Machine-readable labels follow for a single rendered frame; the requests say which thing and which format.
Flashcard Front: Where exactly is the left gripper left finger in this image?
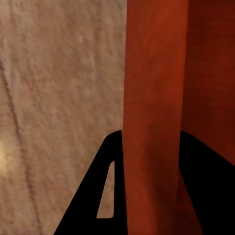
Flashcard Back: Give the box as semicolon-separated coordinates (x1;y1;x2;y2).
54;130;128;235

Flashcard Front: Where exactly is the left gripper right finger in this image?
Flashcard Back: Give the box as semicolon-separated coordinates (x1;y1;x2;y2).
179;132;235;235

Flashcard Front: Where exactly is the storage box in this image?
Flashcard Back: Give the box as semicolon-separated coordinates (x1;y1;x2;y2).
122;0;235;235

